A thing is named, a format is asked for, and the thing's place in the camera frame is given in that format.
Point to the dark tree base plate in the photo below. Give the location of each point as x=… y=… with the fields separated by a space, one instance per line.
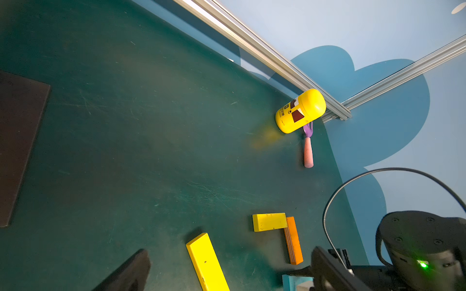
x=22 y=105

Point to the aluminium frame rail back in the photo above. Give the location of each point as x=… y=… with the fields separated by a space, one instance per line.
x=224 y=22

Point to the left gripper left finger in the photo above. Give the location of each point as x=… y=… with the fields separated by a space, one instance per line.
x=132 y=275

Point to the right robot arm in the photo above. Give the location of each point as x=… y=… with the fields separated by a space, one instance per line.
x=419 y=251

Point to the long yellow block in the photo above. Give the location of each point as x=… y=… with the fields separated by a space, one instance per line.
x=206 y=264

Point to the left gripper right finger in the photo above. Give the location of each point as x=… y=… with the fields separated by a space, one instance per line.
x=330 y=275

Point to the purple pink toy fork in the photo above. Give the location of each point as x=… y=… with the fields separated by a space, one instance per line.
x=308 y=159

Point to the short yellow block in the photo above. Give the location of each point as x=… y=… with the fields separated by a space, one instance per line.
x=269 y=221

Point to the teal block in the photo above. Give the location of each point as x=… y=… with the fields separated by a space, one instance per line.
x=297 y=283

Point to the yellow cylindrical bottle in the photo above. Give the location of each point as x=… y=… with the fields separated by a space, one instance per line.
x=304 y=109

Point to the orange block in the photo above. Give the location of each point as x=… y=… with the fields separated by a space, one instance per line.
x=293 y=242

